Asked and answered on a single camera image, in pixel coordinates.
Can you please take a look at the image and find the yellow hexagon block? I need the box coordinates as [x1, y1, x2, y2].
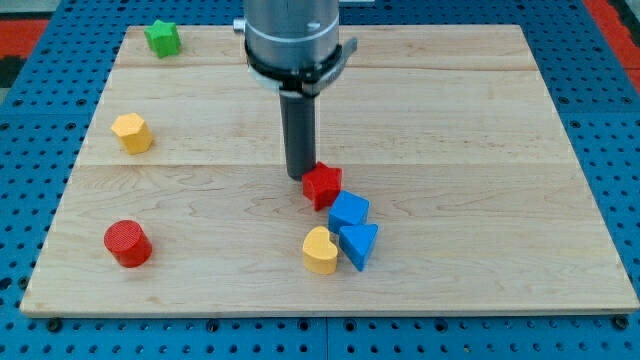
[111, 113, 153, 155]

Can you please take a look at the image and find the blue cube block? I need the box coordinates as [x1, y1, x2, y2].
[328, 190, 370, 233]

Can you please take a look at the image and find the light wooden board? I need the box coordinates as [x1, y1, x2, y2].
[19, 24, 640, 319]

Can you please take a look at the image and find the red cylinder block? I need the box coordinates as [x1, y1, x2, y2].
[103, 220, 152, 268]

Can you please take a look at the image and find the green star block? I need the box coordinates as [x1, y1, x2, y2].
[143, 20, 181, 58]

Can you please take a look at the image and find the red star block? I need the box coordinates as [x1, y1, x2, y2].
[302, 162, 343, 211]

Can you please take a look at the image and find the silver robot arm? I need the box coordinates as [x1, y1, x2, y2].
[233, 0, 358, 98]

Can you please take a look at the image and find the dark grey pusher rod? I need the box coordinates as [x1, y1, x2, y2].
[280, 95, 316, 181]

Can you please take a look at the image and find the blue triangle block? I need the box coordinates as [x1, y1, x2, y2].
[339, 224, 379, 272]

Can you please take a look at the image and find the yellow heart block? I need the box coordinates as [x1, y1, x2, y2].
[302, 226, 338, 275]

